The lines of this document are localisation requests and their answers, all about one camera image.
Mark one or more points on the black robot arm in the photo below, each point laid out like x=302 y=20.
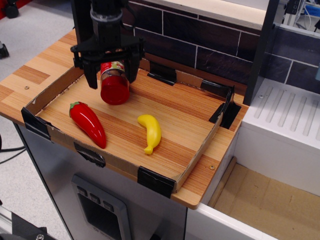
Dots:
x=109 y=11

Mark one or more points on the red-lidded spice bottle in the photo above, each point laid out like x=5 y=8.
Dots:
x=114 y=84

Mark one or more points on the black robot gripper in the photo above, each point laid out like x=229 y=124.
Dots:
x=108 y=43

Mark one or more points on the red toy chili pepper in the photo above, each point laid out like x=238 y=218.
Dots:
x=88 y=121

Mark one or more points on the taped cardboard fence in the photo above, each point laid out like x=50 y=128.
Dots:
x=198 y=123

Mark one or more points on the grey dishwasher control panel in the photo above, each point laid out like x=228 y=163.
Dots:
x=107 y=214

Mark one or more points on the dark left back post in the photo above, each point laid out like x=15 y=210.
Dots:
x=83 y=24

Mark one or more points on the white toy sink unit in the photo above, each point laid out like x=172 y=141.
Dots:
x=268 y=188

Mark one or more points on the yellow toy banana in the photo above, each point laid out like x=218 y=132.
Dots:
x=153 y=131

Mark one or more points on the dark grey vertical post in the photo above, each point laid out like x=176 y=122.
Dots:
x=254 y=83

